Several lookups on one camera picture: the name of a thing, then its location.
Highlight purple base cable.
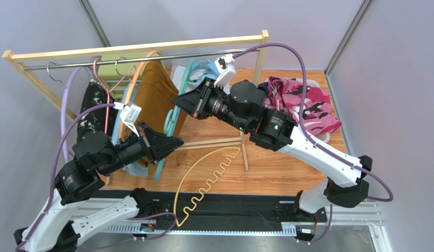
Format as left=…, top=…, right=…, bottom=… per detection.
left=119, top=211, right=178, bottom=242

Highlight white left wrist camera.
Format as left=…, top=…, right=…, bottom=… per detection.
left=114, top=102, right=141, bottom=134

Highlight pink camouflage trousers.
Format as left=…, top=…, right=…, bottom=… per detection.
left=265, top=76, right=342, bottom=136

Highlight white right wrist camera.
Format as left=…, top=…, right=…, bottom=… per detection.
left=214, top=54, right=236, bottom=87

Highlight teal clothes hanger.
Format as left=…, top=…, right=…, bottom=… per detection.
left=154, top=57, right=218, bottom=182

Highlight steel hanging rod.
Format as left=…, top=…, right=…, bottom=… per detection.
left=12, top=48, right=247, bottom=69

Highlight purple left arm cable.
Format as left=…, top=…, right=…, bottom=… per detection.
left=14, top=103, right=116, bottom=252

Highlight brown trousers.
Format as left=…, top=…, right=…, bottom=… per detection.
left=128, top=61, right=190, bottom=166

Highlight black white patterned trousers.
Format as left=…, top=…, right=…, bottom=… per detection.
left=77, top=80, right=118, bottom=142

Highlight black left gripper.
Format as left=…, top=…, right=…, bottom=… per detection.
left=100, top=119, right=185, bottom=175

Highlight light blue trousers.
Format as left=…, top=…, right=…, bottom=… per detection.
left=111, top=85, right=148, bottom=176

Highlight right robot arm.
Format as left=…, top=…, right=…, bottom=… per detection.
left=172, top=78, right=372, bottom=214

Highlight white plastic laundry basket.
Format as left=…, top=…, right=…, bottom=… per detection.
left=301, top=80, right=340, bottom=142

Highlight dark blue jeans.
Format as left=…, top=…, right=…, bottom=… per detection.
left=257, top=82, right=273, bottom=97

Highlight yellow clothes hanger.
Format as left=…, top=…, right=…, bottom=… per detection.
left=173, top=146, right=241, bottom=227

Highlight white notebook stack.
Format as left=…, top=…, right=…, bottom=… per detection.
left=170, top=65, right=231, bottom=91

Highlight green box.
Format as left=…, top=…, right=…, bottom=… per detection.
left=97, top=51, right=161, bottom=95

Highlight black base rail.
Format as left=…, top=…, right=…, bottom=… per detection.
left=85, top=188, right=329, bottom=236

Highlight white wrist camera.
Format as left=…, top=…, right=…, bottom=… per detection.
left=214, top=54, right=236, bottom=87
left=114, top=102, right=141, bottom=134

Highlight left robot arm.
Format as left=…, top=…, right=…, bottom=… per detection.
left=14, top=122, right=183, bottom=251

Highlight wooden clothes rack frame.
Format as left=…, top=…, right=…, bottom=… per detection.
left=2, top=30, right=270, bottom=172

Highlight pink clothes hanger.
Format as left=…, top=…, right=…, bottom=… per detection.
left=93, top=57, right=135, bottom=135

